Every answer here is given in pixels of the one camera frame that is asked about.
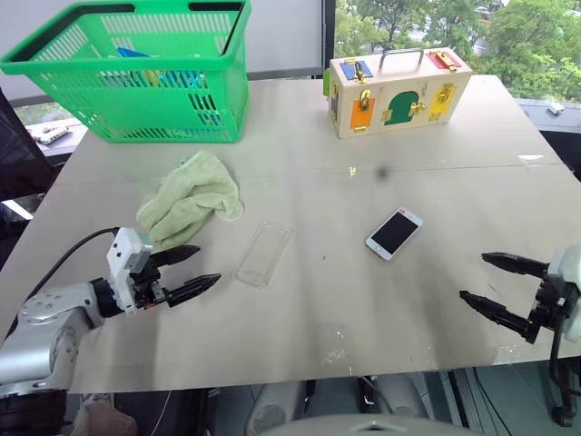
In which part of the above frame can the small grey white device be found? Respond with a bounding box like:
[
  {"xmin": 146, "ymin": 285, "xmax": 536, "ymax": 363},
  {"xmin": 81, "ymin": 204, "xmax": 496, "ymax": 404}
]
[{"xmin": 34, "ymin": 125, "xmax": 73, "ymax": 146}]

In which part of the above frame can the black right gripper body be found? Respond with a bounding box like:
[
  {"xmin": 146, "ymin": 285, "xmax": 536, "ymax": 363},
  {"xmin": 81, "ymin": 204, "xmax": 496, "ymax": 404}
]
[{"xmin": 526, "ymin": 275, "xmax": 575, "ymax": 332}]

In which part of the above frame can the wooden lock activity box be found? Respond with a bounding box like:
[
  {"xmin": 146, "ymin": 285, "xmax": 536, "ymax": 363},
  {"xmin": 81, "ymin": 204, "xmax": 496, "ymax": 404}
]
[{"xmin": 322, "ymin": 46, "xmax": 474, "ymax": 140}]

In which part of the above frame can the light green towel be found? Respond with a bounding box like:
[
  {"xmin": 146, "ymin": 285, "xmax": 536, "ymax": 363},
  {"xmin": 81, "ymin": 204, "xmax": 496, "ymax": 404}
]
[{"xmin": 135, "ymin": 151, "xmax": 247, "ymax": 251}]

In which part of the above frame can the green plastic shopping basket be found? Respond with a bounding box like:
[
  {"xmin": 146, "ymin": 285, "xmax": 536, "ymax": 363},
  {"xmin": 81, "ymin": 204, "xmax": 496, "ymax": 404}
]
[{"xmin": 0, "ymin": 0, "xmax": 253, "ymax": 144}]

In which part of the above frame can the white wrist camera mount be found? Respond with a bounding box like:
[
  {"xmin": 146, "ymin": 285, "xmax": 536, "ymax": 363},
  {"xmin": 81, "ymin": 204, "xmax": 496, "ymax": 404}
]
[
  {"xmin": 105, "ymin": 226, "xmax": 155, "ymax": 315},
  {"xmin": 546, "ymin": 244, "xmax": 581, "ymax": 342}
]

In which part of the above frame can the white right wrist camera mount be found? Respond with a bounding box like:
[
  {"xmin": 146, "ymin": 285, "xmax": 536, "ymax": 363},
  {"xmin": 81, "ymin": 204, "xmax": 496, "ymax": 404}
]
[{"xmin": 546, "ymin": 244, "xmax": 581, "ymax": 342}]

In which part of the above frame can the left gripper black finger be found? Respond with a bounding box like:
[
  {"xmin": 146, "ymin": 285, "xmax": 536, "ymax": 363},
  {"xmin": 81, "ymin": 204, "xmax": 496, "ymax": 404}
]
[
  {"xmin": 162, "ymin": 272, "xmax": 222, "ymax": 310},
  {"xmin": 149, "ymin": 244, "xmax": 202, "ymax": 273}
]

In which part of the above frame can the clear phone case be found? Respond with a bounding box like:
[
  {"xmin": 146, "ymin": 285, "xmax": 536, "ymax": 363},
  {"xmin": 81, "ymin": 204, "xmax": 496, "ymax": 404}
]
[{"xmin": 234, "ymin": 220, "xmax": 293, "ymax": 289}]

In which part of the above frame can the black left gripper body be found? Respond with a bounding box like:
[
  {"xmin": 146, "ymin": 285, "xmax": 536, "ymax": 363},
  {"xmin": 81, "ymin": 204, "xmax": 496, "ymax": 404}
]
[{"xmin": 130, "ymin": 259, "xmax": 169, "ymax": 312}]

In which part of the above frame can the white smartphone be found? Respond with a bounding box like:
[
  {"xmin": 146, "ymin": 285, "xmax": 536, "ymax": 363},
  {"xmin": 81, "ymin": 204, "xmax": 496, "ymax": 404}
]
[{"xmin": 364, "ymin": 207, "xmax": 425, "ymax": 263}]

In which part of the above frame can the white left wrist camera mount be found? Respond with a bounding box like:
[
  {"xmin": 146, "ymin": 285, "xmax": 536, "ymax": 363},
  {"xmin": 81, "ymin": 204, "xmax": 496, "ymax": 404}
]
[{"xmin": 105, "ymin": 226, "xmax": 155, "ymax": 315}]

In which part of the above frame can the black chair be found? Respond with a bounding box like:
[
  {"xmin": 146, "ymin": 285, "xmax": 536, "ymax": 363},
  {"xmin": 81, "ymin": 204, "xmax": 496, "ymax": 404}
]
[{"xmin": 0, "ymin": 85, "xmax": 58, "ymax": 203}]

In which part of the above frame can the grey rounded shape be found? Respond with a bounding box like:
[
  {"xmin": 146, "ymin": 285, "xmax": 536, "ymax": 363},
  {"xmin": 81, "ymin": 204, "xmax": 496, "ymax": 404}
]
[
  {"xmin": 251, "ymin": 380, "xmax": 310, "ymax": 433},
  {"xmin": 375, "ymin": 373, "xmax": 430, "ymax": 420}
]

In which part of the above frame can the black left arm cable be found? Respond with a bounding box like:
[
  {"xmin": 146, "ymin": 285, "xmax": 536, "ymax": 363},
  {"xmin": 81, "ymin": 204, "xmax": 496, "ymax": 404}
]
[{"xmin": 8, "ymin": 226, "xmax": 120, "ymax": 332}]

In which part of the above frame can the pale grey curved housing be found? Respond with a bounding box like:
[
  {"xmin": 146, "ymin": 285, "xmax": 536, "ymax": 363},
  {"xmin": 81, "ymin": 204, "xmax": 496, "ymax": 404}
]
[{"xmin": 261, "ymin": 414, "xmax": 465, "ymax": 436}]

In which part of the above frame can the brown mottled object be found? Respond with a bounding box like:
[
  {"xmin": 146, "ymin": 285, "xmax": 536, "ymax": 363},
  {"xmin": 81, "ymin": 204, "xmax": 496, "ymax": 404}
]
[{"xmin": 71, "ymin": 391, "xmax": 138, "ymax": 436}]

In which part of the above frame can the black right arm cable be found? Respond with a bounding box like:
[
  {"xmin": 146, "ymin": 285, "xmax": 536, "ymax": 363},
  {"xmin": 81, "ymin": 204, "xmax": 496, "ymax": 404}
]
[{"xmin": 546, "ymin": 326, "xmax": 576, "ymax": 428}]

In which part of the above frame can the blue packaged item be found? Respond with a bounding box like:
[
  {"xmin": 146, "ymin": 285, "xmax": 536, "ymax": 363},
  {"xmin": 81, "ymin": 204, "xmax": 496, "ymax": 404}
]
[{"xmin": 102, "ymin": 45, "xmax": 214, "ymax": 92}]

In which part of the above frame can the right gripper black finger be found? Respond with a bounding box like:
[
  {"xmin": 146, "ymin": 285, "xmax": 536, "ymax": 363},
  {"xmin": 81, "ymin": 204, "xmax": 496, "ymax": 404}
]
[
  {"xmin": 480, "ymin": 252, "xmax": 551, "ymax": 278},
  {"xmin": 458, "ymin": 290, "xmax": 542, "ymax": 345}
]

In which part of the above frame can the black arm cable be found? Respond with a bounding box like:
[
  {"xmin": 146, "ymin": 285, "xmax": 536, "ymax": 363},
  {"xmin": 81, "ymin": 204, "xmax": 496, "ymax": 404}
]
[
  {"xmin": 8, "ymin": 226, "xmax": 120, "ymax": 332},
  {"xmin": 546, "ymin": 326, "xmax": 576, "ymax": 428}
]

